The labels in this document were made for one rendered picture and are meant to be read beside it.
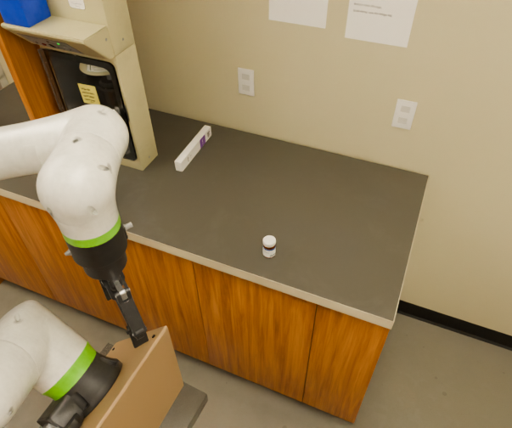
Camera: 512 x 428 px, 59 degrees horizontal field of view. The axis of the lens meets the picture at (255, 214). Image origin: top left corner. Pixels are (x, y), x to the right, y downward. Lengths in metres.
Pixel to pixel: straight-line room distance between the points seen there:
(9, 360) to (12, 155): 0.35
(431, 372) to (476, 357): 0.25
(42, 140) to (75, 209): 0.17
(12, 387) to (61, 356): 0.13
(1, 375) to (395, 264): 1.10
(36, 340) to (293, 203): 0.99
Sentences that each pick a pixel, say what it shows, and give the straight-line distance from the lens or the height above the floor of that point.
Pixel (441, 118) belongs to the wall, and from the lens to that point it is 1.76.
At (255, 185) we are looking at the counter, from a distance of 1.70.
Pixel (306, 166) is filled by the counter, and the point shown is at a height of 0.94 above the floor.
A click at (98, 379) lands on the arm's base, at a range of 1.02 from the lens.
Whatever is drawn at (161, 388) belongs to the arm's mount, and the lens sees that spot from 1.12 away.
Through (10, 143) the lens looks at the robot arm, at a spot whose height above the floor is 1.63.
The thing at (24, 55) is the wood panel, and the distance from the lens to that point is 1.83.
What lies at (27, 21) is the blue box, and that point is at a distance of 1.61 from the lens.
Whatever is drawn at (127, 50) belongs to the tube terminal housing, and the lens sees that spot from 1.63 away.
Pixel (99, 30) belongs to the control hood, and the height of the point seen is 1.51.
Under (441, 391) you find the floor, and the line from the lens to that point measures 2.40.
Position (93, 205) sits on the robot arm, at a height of 1.62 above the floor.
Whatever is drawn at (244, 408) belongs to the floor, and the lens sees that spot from 2.22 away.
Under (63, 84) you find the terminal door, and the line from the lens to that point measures 1.80.
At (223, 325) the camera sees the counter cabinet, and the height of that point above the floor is 0.50.
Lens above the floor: 2.06
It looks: 45 degrees down
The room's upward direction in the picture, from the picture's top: 1 degrees counter-clockwise
